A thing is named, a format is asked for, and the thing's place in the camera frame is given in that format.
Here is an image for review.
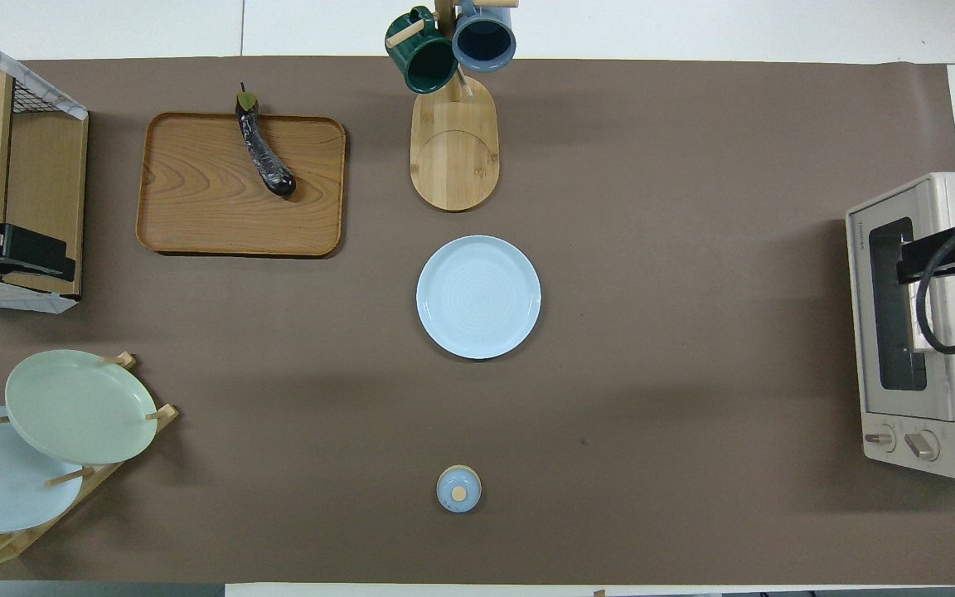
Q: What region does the glass oven door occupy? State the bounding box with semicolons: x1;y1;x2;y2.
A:
848;184;955;424

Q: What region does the dark purple eggplant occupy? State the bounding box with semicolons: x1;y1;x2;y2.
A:
235;81;297;198

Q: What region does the light blue ribbed plate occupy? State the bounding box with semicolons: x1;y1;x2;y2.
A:
416;235;542;360

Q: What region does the wooden two-tier shelf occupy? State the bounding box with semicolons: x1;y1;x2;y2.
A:
0;58;90;314

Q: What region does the pale green plate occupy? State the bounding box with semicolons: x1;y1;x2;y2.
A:
5;349;158;466

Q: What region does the white patterned cloth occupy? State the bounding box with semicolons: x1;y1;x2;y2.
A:
0;18;89;122

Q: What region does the wooden serving tray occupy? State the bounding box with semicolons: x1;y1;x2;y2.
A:
136;112;347;258

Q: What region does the wooden plate rack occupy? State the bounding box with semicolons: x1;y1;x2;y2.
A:
0;352;180;569

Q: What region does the brown table mat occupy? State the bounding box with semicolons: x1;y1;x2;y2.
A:
0;56;955;585

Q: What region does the wooden mug tree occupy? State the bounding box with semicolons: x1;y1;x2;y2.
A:
386;0;520;212

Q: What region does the dark green mug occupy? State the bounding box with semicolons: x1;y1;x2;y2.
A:
385;7;459;94

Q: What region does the small blue lidded jar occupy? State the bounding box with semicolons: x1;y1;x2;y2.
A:
436;465;482;513

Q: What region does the blue mug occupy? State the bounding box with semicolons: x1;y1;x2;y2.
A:
451;0;517;73

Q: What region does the black wire shelf frame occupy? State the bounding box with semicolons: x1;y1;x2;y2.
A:
0;37;72;117

